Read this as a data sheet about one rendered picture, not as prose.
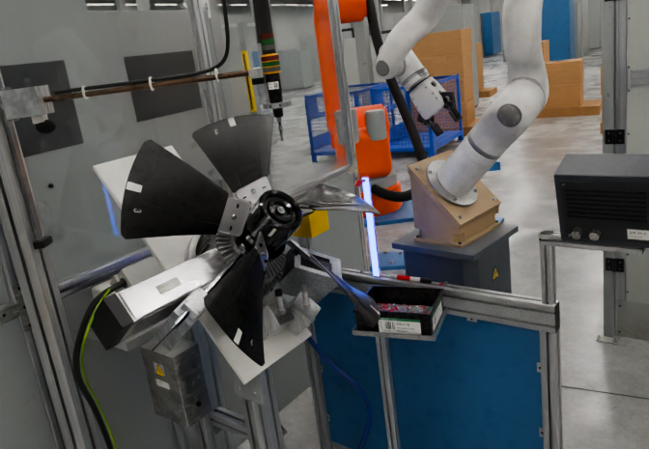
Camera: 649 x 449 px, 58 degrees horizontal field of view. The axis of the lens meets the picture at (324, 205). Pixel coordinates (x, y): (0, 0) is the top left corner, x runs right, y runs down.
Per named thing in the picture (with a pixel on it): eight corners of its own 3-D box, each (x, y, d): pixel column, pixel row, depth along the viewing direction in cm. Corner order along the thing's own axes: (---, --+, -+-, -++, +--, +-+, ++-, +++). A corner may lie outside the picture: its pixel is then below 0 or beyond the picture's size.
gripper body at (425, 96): (434, 69, 177) (455, 98, 176) (414, 87, 185) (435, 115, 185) (419, 76, 173) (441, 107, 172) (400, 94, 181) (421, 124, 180)
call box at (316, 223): (276, 238, 203) (271, 209, 200) (295, 229, 210) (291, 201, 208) (312, 242, 193) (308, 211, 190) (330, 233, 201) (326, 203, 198)
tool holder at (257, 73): (253, 111, 141) (246, 70, 138) (257, 108, 148) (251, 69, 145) (290, 106, 140) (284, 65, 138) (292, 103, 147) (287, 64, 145)
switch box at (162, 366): (179, 397, 177) (164, 332, 171) (212, 410, 168) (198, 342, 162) (155, 413, 170) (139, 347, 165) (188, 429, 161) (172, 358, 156)
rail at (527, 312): (295, 285, 208) (292, 265, 206) (301, 281, 211) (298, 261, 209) (555, 334, 154) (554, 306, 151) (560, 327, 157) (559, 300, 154)
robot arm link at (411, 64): (413, 71, 172) (429, 65, 179) (388, 36, 173) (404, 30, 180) (395, 88, 179) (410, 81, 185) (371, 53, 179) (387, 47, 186)
